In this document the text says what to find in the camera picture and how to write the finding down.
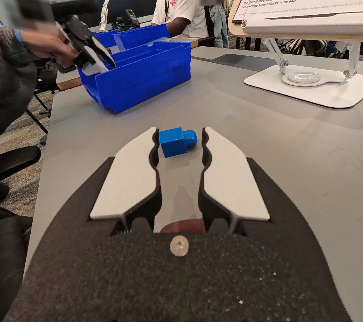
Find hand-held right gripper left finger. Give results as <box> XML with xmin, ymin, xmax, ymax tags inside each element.
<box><xmin>90</xmin><ymin>127</ymin><xmax>163</xmax><ymax>233</ymax></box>

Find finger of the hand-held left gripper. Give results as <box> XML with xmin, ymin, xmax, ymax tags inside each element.
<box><xmin>81</xmin><ymin>44</ymin><xmax>109</xmax><ymax>76</ymax></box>
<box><xmin>91</xmin><ymin>37</ymin><xmax>117</xmax><ymax>69</ymax></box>

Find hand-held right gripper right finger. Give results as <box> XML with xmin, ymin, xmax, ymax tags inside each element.
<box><xmin>198</xmin><ymin>127</ymin><xmax>271</xmax><ymax>233</ymax></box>

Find blue plastic bin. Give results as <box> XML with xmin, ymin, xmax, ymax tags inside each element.
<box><xmin>78</xmin><ymin>41</ymin><xmax>192</xmax><ymax>114</ymax></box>
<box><xmin>94</xmin><ymin>23</ymin><xmax>170</xmax><ymax>50</ymax></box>

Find blue one-stud building block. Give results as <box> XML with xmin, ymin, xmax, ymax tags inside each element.
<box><xmin>159</xmin><ymin>127</ymin><xmax>198</xmax><ymax>158</ymax></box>

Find person's left forearm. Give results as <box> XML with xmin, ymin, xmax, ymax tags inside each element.
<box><xmin>0</xmin><ymin>25</ymin><xmax>39</xmax><ymax>135</ymax></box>

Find person's left hand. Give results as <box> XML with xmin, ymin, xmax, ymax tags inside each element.
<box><xmin>24</xmin><ymin>31</ymin><xmax>80</xmax><ymax>67</ymax></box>

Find white document stand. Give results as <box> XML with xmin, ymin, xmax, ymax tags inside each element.
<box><xmin>228</xmin><ymin>0</ymin><xmax>363</xmax><ymax>108</ymax></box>

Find person's own dark clothing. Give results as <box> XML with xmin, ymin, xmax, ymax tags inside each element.
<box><xmin>0</xmin><ymin>211</ymin><xmax>33</xmax><ymax>314</ymax></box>

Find black white striped bag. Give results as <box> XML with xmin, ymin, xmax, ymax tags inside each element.
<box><xmin>284</xmin><ymin>39</ymin><xmax>314</xmax><ymax>57</ymax></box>

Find dark grey desk cable cover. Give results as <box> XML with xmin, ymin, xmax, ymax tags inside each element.
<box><xmin>191</xmin><ymin>54</ymin><xmax>268</xmax><ymax>71</ymax></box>

